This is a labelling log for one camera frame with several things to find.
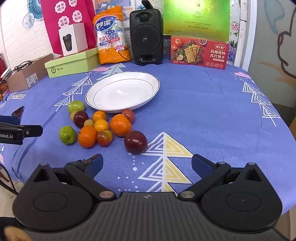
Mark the red object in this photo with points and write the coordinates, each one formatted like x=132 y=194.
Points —
x=1 y=63

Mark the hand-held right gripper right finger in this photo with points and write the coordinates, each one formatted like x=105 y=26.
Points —
x=201 y=165

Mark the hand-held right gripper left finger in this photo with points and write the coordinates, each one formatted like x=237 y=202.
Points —
x=96 y=163

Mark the small blue paper fan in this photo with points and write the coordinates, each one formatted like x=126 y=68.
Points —
x=27 y=20

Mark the large dark red plum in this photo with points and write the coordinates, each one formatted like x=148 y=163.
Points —
x=136 y=142

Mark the blue printed tablecloth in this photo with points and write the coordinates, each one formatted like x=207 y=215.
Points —
x=208 y=111

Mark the magenta paper bag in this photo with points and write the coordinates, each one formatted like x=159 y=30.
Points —
x=53 y=34

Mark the green shoe box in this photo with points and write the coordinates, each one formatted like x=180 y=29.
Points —
x=69 y=64

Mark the white box with cup print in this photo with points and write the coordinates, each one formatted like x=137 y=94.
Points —
x=72 y=39

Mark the small orange tangerine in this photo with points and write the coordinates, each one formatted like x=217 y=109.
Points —
x=99 y=115

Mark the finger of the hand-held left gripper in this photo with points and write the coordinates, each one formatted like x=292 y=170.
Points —
x=32 y=131
x=10 y=120

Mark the large orange tangerine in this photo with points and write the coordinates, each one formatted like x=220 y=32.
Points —
x=120 y=125

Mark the black speaker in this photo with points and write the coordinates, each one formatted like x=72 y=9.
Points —
x=146 y=37

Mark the small dark purple plum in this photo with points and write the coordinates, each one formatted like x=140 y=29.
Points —
x=81 y=119

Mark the brown cardboard box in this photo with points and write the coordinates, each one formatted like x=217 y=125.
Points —
x=30 y=74

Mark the white frame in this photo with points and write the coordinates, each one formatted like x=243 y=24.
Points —
x=248 y=32

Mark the orange paper cup pack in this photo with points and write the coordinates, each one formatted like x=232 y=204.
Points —
x=111 y=39

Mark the red-green apple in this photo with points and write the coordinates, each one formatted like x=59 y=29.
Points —
x=104 y=138

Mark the green plum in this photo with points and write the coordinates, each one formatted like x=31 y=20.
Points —
x=75 y=106
x=67 y=135

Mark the red cracker box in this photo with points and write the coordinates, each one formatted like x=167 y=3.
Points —
x=198 y=52

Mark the green gold gift box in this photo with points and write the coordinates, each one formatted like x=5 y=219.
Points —
x=196 y=18

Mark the small yellow-orange tangerine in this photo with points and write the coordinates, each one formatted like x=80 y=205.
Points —
x=101 y=125

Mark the large blue paper fan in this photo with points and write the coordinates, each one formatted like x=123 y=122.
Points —
x=34 y=4

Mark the brown longan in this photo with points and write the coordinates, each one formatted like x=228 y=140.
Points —
x=88 y=123
x=72 y=115

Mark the medium orange tangerine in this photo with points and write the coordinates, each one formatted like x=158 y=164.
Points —
x=87 y=137

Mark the white oval plate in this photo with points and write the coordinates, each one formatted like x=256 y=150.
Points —
x=122 y=92

